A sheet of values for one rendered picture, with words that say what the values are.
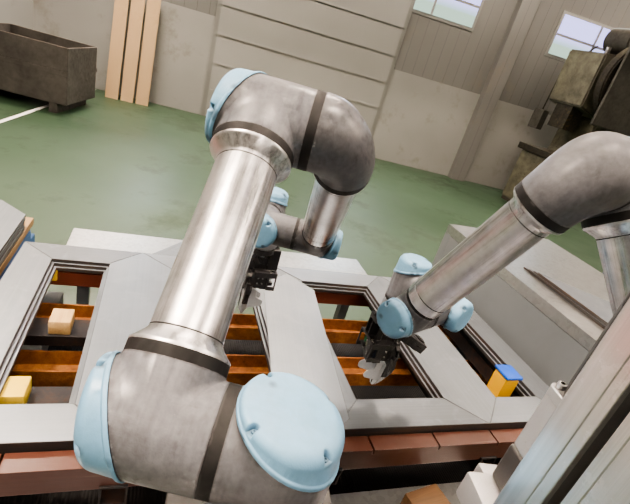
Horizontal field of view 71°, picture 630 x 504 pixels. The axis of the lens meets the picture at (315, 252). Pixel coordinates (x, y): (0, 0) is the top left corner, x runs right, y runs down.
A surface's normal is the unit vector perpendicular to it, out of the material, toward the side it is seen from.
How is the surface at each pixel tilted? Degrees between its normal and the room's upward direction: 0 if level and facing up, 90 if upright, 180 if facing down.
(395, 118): 90
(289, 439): 7
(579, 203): 95
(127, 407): 37
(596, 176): 72
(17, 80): 90
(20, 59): 90
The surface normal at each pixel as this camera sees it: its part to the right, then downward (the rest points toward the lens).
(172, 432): 0.13, -0.32
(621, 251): -0.77, 0.09
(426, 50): 0.10, 0.44
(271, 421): 0.38, -0.83
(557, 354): -0.93, -0.11
